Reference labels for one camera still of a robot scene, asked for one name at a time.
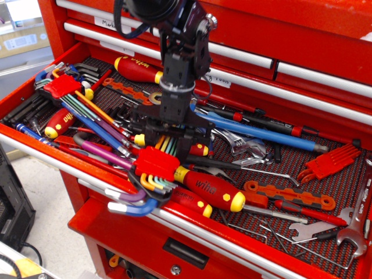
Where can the blue pen screwdriver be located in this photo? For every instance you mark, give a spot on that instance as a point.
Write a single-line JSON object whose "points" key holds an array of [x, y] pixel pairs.
{"points": [[27, 131]]}

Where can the large red wiha screwdriver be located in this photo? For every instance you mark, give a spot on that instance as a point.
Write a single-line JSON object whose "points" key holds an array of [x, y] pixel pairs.
{"points": [[134, 69], [221, 194]]}

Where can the large chrome open-end wrench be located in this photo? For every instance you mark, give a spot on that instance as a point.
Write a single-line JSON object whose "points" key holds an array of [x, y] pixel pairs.
{"points": [[353, 233]]}

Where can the purple long hex key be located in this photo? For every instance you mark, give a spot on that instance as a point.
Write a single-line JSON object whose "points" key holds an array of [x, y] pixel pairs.
{"points": [[81, 139]]}

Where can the chrome adjustable wrench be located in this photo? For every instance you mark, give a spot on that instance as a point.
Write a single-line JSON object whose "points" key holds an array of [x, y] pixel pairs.
{"points": [[241, 143]]}

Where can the orange black key holder back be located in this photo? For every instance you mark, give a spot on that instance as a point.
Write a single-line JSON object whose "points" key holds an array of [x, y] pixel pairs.
{"points": [[135, 95]]}

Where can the slim red screwdriver front edge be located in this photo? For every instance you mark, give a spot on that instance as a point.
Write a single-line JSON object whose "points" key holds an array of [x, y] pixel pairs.
{"points": [[192, 201]]}

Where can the long blue hex key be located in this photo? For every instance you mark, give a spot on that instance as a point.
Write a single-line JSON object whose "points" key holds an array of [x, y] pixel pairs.
{"points": [[221, 122]]}

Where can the black computer case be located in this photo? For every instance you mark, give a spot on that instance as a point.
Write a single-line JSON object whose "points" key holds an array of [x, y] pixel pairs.
{"points": [[17, 213]]}

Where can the white Markers label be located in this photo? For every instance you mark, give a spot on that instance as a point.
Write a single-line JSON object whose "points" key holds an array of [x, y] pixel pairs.
{"points": [[109, 24]]}

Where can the black Allen key set left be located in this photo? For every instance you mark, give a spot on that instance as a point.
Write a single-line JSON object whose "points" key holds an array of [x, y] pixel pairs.
{"points": [[33, 104]]}

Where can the large red Wiha screwdriver front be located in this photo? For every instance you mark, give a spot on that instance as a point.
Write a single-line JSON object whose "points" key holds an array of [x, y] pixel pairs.
{"points": [[221, 194]]}

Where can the black red precision screwdriver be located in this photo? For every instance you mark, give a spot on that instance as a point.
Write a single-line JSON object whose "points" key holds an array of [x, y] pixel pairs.
{"points": [[277, 126]]}

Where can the small red Wiha screwdriver left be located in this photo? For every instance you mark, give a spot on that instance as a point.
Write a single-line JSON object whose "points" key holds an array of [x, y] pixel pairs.
{"points": [[59, 123]]}

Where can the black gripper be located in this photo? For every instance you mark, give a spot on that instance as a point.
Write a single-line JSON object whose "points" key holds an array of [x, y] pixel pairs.
{"points": [[173, 117]]}

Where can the black Torx key set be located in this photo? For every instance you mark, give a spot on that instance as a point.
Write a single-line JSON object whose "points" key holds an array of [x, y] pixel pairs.
{"points": [[121, 116]]}

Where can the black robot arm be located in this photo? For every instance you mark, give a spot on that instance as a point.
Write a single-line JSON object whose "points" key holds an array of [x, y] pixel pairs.
{"points": [[184, 29]]}

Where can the rainbow allen key set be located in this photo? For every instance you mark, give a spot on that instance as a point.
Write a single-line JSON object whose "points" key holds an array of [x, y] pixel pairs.
{"points": [[152, 174], [64, 86]]}

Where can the red tool chest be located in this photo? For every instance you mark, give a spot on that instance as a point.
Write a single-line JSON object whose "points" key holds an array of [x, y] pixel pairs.
{"points": [[305, 63]]}

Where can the small red screwdriver right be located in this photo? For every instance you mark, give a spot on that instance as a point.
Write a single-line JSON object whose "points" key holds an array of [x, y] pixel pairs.
{"points": [[291, 207]]}

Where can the loose thin hex key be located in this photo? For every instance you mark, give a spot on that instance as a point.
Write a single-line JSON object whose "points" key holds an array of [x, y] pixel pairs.
{"points": [[307, 250]]}

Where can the flat thin steel spanner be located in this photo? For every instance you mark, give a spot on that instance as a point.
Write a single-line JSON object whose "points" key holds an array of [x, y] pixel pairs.
{"points": [[306, 231]]}

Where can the white cutting tools label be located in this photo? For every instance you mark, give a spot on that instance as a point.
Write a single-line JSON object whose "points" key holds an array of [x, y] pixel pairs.
{"points": [[217, 80]]}

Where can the silver cabinet lock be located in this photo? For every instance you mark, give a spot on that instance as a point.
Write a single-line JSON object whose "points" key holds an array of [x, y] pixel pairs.
{"points": [[213, 23]]}

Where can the large red Wiha screwdriver back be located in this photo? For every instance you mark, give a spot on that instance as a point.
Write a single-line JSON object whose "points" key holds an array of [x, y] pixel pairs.
{"points": [[134, 69]]}

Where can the red key holder right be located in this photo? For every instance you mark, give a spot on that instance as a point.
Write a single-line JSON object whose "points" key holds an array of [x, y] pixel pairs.
{"points": [[329, 163]]}

